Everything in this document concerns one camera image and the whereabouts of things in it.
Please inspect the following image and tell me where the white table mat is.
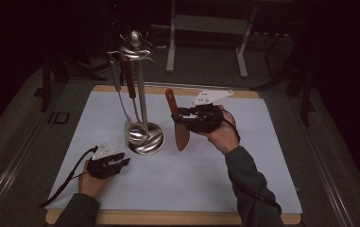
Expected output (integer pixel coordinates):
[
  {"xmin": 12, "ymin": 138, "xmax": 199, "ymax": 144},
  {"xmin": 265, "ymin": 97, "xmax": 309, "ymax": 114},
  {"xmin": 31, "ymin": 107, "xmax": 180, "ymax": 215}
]
[{"xmin": 44, "ymin": 90, "xmax": 303, "ymax": 215}]

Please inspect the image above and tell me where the wooden spatula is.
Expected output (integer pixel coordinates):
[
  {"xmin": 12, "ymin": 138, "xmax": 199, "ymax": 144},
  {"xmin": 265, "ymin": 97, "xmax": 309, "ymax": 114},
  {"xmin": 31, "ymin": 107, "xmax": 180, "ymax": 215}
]
[{"xmin": 164, "ymin": 88, "xmax": 191, "ymax": 152}]

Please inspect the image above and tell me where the person's left hand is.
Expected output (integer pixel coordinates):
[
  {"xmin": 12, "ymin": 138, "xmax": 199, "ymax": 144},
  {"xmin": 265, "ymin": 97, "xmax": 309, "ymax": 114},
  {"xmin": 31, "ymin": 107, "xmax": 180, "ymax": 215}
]
[{"xmin": 77, "ymin": 160, "xmax": 115, "ymax": 200}]

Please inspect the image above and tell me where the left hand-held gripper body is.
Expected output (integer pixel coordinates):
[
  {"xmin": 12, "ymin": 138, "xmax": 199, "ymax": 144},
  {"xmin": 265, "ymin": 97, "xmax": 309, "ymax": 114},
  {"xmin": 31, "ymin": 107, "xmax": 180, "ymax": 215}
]
[{"xmin": 86, "ymin": 141, "xmax": 120, "ymax": 181}]

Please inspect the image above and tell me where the wooden table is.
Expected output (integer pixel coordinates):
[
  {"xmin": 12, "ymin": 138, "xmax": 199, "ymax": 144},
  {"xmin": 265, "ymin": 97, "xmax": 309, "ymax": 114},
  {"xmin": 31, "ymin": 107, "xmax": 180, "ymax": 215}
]
[{"xmin": 44, "ymin": 84, "xmax": 302, "ymax": 226}]

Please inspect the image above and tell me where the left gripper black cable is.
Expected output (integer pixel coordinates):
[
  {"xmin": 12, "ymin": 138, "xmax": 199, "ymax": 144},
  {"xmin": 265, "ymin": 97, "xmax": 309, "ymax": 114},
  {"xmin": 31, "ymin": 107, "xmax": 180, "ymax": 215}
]
[{"xmin": 39, "ymin": 146, "xmax": 99, "ymax": 208}]

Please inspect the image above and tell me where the steel spoon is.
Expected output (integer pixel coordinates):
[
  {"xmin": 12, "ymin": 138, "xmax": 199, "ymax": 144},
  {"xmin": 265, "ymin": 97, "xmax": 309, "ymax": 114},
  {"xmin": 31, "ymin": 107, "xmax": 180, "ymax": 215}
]
[{"xmin": 109, "ymin": 51, "xmax": 133, "ymax": 143}]

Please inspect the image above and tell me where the white metal stand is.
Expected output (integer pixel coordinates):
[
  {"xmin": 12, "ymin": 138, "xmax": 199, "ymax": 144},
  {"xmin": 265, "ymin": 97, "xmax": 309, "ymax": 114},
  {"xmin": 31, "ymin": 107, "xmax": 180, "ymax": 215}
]
[{"xmin": 165, "ymin": 0, "xmax": 259, "ymax": 79}]

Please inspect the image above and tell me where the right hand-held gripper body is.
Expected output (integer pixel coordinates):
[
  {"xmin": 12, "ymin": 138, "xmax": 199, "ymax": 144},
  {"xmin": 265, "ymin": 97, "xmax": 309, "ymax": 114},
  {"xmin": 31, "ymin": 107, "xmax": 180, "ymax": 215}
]
[{"xmin": 180, "ymin": 89, "xmax": 234, "ymax": 134}]

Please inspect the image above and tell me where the steel utensil rack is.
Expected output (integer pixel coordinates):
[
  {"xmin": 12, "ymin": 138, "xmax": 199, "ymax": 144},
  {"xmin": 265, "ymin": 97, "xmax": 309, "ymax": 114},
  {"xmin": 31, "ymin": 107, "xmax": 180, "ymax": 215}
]
[{"xmin": 107, "ymin": 29, "xmax": 166, "ymax": 156}]

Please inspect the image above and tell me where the steel utensil with wooden handle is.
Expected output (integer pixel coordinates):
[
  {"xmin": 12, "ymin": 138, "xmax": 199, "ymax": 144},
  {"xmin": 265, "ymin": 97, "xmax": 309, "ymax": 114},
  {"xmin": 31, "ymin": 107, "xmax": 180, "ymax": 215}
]
[{"xmin": 119, "ymin": 56, "xmax": 150, "ymax": 147}]

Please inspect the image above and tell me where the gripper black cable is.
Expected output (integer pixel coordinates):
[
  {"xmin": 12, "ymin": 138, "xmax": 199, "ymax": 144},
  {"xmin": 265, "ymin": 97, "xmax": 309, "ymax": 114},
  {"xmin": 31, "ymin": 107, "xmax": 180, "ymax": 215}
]
[
  {"xmin": 39, "ymin": 146, "xmax": 99, "ymax": 208},
  {"xmin": 220, "ymin": 108, "xmax": 283, "ymax": 216}
]

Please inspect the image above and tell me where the black rectangular floor frame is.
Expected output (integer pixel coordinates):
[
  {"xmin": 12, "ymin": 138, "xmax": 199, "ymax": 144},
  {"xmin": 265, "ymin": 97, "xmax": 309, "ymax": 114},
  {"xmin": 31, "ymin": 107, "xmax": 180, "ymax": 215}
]
[{"xmin": 47, "ymin": 111, "xmax": 71, "ymax": 125}]

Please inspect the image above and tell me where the dark metal stand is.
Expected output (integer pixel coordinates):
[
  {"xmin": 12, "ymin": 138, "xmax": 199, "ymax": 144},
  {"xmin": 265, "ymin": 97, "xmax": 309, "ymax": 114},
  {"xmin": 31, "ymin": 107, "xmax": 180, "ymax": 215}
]
[
  {"xmin": 251, "ymin": 31, "xmax": 316, "ymax": 127},
  {"xmin": 32, "ymin": 50, "xmax": 108, "ymax": 113}
]

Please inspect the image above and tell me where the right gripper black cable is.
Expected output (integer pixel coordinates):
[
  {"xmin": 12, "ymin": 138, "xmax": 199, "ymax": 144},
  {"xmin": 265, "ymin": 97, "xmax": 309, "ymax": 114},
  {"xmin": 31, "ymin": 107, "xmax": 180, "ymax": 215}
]
[{"xmin": 220, "ymin": 108, "xmax": 283, "ymax": 216}]

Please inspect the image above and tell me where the person's right hand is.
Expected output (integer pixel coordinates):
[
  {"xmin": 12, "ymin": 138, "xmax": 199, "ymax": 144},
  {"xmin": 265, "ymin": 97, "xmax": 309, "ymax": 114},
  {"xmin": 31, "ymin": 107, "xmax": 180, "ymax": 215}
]
[{"xmin": 196, "ymin": 105, "xmax": 242, "ymax": 155}]

